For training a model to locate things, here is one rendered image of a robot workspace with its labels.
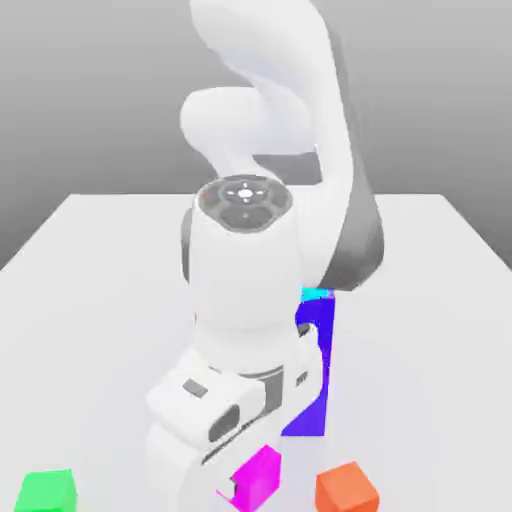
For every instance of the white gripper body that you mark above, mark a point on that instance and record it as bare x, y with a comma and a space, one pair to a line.
180, 476

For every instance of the small magenta cube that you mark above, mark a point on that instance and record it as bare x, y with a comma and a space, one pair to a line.
260, 476

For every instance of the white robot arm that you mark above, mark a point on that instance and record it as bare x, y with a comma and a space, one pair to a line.
244, 280

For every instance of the small green cube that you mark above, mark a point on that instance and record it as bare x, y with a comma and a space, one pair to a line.
46, 492

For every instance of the small orange cube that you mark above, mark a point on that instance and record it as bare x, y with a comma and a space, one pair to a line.
346, 490

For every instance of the small cyan cube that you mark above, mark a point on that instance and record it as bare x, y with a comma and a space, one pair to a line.
314, 293

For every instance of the large blue box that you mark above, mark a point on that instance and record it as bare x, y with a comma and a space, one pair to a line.
324, 320

